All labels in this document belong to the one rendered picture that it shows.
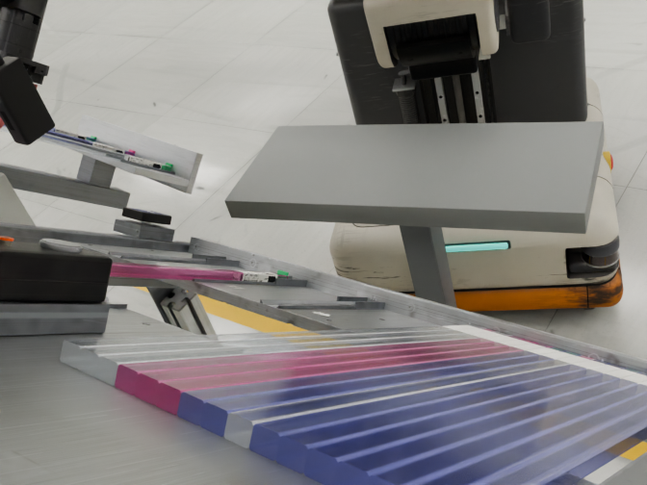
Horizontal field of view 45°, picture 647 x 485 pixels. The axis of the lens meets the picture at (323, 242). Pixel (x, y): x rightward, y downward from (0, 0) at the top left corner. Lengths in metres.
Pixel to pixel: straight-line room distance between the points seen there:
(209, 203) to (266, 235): 0.31
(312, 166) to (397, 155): 0.15
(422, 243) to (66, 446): 1.12
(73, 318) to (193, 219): 2.00
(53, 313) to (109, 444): 0.16
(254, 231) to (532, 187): 1.25
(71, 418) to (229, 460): 0.07
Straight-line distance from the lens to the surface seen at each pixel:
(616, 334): 1.80
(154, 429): 0.33
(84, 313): 0.47
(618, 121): 2.46
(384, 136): 1.39
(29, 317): 0.45
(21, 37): 1.07
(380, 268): 1.72
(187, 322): 1.12
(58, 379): 0.38
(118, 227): 1.02
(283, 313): 0.71
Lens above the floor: 1.31
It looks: 37 degrees down
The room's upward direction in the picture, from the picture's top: 18 degrees counter-clockwise
